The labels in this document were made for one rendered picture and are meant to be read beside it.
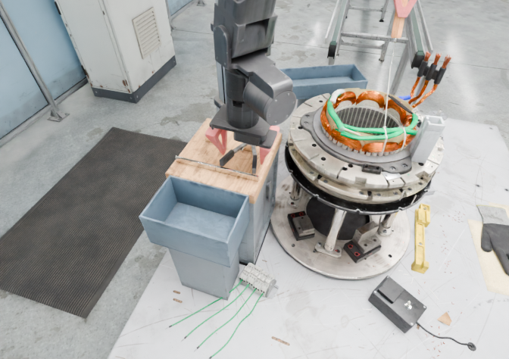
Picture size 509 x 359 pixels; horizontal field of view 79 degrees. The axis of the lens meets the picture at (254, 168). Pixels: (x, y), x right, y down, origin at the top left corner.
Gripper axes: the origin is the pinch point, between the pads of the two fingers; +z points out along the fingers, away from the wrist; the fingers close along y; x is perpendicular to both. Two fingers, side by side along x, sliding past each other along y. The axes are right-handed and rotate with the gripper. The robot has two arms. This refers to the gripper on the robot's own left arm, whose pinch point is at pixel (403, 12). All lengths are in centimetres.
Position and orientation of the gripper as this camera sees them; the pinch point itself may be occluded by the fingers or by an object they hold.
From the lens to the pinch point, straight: 61.7
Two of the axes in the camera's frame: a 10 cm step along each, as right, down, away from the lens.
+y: 3.6, -3.6, 8.6
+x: -9.3, -1.6, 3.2
